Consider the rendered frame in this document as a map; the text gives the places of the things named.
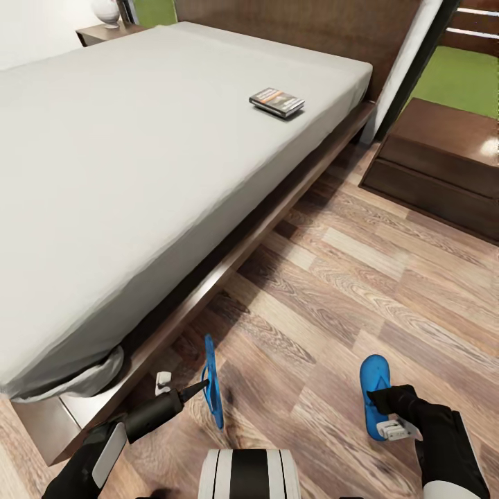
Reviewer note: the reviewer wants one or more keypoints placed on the sandal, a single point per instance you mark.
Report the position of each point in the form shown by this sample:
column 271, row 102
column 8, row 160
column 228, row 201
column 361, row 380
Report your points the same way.
column 374, row 375
column 211, row 391

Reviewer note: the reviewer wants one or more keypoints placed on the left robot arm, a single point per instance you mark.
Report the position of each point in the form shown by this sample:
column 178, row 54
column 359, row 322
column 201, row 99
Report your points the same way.
column 86, row 473

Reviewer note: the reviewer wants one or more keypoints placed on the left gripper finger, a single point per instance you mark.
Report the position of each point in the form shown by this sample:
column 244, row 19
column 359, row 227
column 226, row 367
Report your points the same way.
column 189, row 392

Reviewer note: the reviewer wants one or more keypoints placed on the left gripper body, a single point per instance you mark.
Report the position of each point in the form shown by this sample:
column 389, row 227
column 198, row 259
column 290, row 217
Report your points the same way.
column 161, row 409

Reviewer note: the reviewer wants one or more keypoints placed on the hardback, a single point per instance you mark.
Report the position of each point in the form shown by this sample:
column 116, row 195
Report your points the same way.
column 277, row 102

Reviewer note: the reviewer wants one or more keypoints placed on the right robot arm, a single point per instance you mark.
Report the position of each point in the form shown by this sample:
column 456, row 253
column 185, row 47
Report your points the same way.
column 447, row 456

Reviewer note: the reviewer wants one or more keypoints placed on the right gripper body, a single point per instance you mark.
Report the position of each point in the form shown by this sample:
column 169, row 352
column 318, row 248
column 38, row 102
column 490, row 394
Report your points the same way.
column 387, row 400

